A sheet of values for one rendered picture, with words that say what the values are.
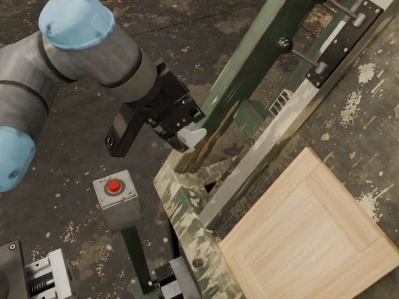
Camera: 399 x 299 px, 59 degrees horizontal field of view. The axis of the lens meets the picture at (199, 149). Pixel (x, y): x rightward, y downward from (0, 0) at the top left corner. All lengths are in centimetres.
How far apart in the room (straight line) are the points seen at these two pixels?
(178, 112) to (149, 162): 186
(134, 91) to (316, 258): 58
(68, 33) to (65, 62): 5
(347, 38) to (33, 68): 63
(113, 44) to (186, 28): 321
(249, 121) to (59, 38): 74
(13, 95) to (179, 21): 338
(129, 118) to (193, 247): 65
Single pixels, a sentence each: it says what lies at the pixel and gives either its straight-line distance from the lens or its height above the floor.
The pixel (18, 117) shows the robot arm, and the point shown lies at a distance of 43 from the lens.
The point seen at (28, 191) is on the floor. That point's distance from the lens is 250.
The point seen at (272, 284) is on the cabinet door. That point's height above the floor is 97.
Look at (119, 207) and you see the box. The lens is 116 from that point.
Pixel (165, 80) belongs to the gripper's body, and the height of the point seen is 155.
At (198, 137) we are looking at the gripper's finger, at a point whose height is 140.
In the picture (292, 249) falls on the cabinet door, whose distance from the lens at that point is 92.
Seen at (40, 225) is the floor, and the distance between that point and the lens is 232.
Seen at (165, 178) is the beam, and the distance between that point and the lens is 124.
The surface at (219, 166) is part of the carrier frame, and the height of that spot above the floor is 79.
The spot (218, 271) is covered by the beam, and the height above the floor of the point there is 89.
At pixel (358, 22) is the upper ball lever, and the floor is 149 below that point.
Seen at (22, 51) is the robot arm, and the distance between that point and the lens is 50.
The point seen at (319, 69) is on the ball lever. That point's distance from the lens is 85.
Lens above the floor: 188
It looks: 50 degrees down
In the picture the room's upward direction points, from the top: straight up
